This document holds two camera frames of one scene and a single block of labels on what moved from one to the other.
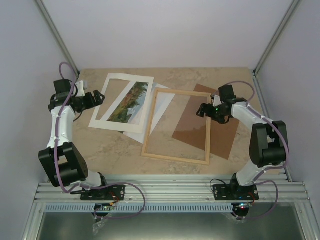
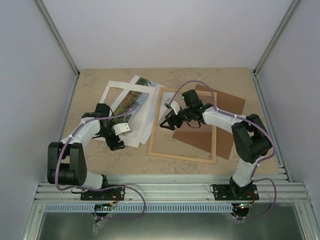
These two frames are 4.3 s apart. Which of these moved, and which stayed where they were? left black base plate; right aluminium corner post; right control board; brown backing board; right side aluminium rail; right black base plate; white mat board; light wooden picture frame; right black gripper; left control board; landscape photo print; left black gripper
Moved: right black gripper; left black gripper; white mat board; light wooden picture frame
Stayed: landscape photo print; right control board; right side aluminium rail; right black base plate; left black base plate; brown backing board; left control board; right aluminium corner post
